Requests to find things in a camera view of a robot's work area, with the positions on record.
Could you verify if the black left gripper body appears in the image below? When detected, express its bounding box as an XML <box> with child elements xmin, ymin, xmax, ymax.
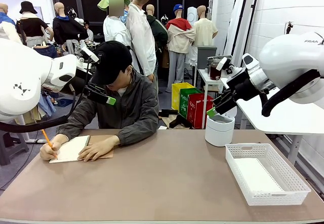
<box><xmin>66</xmin><ymin>68</ymin><xmax>95</xmax><ymax>97</ymax></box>

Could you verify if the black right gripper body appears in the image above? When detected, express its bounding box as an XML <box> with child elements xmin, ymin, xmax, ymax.
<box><xmin>226</xmin><ymin>70</ymin><xmax>254</xmax><ymax>102</ymax></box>

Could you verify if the spiral notebook brown cover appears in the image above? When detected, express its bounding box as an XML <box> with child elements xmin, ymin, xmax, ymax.
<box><xmin>49</xmin><ymin>134</ymin><xmax>115</xmax><ymax>164</ymax></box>

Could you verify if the orange pencil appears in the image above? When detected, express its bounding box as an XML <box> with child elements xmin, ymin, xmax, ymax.
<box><xmin>41</xmin><ymin>129</ymin><xmax>58</xmax><ymax>160</ymax></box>

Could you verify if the white paper sheet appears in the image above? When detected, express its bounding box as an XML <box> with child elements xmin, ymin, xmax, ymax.
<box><xmin>234</xmin><ymin>157</ymin><xmax>285</xmax><ymax>195</ymax></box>

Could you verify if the person's right forearm grey sleeve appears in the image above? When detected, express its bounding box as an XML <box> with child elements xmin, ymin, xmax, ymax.
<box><xmin>54</xmin><ymin>107</ymin><xmax>99</xmax><ymax>143</ymax></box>

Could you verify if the person's left forearm grey sleeve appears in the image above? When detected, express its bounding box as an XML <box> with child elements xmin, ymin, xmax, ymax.
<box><xmin>116</xmin><ymin>119</ymin><xmax>159</xmax><ymax>146</ymax></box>

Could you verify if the person's left hand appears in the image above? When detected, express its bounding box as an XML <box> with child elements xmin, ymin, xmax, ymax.
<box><xmin>77</xmin><ymin>135</ymin><xmax>120</xmax><ymax>162</ymax></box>

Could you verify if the person's right hand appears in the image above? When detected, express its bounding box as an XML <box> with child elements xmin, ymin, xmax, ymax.
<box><xmin>39</xmin><ymin>140</ymin><xmax>63</xmax><ymax>162</ymax></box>

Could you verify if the glass jar dark liquid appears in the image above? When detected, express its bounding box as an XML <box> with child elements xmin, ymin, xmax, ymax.
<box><xmin>210</xmin><ymin>59</ymin><xmax>222</xmax><ymax>81</ymax></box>

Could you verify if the seated person grey jacket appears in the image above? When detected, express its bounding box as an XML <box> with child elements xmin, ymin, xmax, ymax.
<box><xmin>54</xmin><ymin>41</ymin><xmax>160</xmax><ymax>146</ymax></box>

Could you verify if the white round trash bin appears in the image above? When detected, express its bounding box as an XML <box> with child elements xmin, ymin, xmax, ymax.
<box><xmin>204</xmin><ymin>104</ymin><xmax>238</xmax><ymax>147</ymax></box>

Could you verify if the red recycling bin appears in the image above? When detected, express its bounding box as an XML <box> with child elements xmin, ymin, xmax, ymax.
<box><xmin>186</xmin><ymin>93</ymin><xmax>215</xmax><ymax>130</ymax></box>

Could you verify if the small white side table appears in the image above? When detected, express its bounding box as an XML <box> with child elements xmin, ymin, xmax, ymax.
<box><xmin>196</xmin><ymin>68</ymin><xmax>228</xmax><ymax>130</ymax></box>

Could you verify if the black cap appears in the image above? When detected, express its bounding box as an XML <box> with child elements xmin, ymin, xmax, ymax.
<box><xmin>91</xmin><ymin>41</ymin><xmax>133</xmax><ymax>86</ymax></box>

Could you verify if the green recycling bin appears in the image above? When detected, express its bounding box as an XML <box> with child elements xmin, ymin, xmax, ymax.
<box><xmin>179</xmin><ymin>87</ymin><xmax>203</xmax><ymax>120</ymax></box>

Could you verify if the blue hanging garment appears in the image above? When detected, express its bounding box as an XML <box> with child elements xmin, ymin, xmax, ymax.
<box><xmin>37</xmin><ymin>94</ymin><xmax>57</xmax><ymax>118</ymax></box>

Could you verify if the metal pot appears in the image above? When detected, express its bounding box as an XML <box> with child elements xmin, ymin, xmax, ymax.
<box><xmin>207</xmin><ymin>55</ymin><xmax>232</xmax><ymax>67</ymax></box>

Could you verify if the grey cabinet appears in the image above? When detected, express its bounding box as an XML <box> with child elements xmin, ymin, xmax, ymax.
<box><xmin>196</xmin><ymin>46</ymin><xmax>218</xmax><ymax>70</ymax></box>

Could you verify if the yellow recycling bin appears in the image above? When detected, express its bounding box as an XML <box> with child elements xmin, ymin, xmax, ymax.
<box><xmin>171</xmin><ymin>82</ymin><xmax>195</xmax><ymax>111</ymax></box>

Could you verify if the background person white shirt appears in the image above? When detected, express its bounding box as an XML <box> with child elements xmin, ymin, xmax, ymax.
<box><xmin>83</xmin><ymin>20</ymin><xmax>95</xmax><ymax>43</ymax></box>

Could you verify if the large white table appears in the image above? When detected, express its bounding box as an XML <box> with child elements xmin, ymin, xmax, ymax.
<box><xmin>220</xmin><ymin>77</ymin><xmax>324</xmax><ymax>166</ymax></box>

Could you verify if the mannequin black hoodie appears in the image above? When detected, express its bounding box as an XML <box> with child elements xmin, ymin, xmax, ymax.
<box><xmin>52</xmin><ymin>2</ymin><xmax>89</xmax><ymax>55</ymax></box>

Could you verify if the mannequin green checked hat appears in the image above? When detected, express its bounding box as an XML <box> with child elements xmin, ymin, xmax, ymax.
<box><xmin>97</xmin><ymin>0</ymin><xmax>133</xmax><ymax>47</ymax></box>

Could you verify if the mannequin cream shirt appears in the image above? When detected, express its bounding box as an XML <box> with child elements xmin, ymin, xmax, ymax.
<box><xmin>188</xmin><ymin>5</ymin><xmax>218</xmax><ymax>65</ymax></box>

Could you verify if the tall mannequin white shirt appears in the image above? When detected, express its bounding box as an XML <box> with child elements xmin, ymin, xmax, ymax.
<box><xmin>126</xmin><ymin>0</ymin><xmax>157</xmax><ymax>80</ymax></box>

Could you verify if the mannequin black bucket hat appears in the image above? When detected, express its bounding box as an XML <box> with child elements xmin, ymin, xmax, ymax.
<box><xmin>15</xmin><ymin>1</ymin><xmax>54</xmax><ymax>48</ymax></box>

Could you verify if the mannequin blue cap red jacket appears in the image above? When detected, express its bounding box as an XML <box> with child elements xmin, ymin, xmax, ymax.
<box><xmin>166</xmin><ymin>4</ymin><xmax>196</xmax><ymax>93</ymax></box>

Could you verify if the mannequin dark green jacket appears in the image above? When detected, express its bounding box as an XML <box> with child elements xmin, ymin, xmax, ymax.
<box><xmin>146</xmin><ymin>4</ymin><xmax>169</xmax><ymax>57</ymax></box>

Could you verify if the white oblong device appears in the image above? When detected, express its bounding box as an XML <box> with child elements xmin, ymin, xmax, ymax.
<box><xmin>187</xmin><ymin>6</ymin><xmax>199</xmax><ymax>27</ymax></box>

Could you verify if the grey step stool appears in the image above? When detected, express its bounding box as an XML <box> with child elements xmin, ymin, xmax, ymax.
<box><xmin>0</xmin><ymin>130</ymin><xmax>30</xmax><ymax>166</ymax></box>

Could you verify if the mannequin blue white shirt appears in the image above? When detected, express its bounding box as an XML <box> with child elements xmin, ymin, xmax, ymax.
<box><xmin>0</xmin><ymin>3</ymin><xmax>22</xmax><ymax>45</ymax></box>

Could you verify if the white perforated plastic basket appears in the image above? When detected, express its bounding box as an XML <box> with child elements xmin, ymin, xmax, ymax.
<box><xmin>224</xmin><ymin>142</ymin><xmax>311</xmax><ymax>206</ymax></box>

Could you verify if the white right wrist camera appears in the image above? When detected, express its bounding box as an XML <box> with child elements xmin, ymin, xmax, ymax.
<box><xmin>216</xmin><ymin>56</ymin><xmax>241</xmax><ymax>76</ymax></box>

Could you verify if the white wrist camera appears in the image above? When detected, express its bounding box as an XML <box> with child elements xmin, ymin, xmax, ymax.
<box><xmin>216</xmin><ymin>56</ymin><xmax>241</xmax><ymax>76</ymax></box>
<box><xmin>80</xmin><ymin>47</ymin><xmax>101</xmax><ymax>63</ymax></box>

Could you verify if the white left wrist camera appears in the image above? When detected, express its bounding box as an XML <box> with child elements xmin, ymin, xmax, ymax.
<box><xmin>80</xmin><ymin>47</ymin><xmax>101</xmax><ymax>63</ymax></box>

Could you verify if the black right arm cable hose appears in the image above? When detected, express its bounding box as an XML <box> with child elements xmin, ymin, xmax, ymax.
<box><xmin>261</xmin><ymin>69</ymin><xmax>324</xmax><ymax>118</ymax></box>

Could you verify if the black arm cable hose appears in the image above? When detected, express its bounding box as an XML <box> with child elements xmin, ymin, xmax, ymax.
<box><xmin>0</xmin><ymin>56</ymin><xmax>92</xmax><ymax>133</ymax></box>
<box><xmin>261</xmin><ymin>69</ymin><xmax>324</xmax><ymax>118</ymax></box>

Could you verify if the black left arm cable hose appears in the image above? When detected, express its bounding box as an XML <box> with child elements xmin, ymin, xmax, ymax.
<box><xmin>0</xmin><ymin>56</ymin><xmax>92</xmax><ymax>133</ymax></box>

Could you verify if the black wall conduit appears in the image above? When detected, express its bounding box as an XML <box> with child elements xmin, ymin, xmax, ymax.
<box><xmin>249</xmin><ymin>0</ymin><xmax>262</xmax><ymax>25</ymax></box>
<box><xmin>231</xmin><ymin>0</ymin><xmax>253</xmax><ymax>60</ymax></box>

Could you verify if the white table leg frame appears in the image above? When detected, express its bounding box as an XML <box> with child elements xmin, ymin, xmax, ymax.
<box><xmin>15</xmin><ymin>115</ymin><xmax>49</xmax><ymax>144</ymax></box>

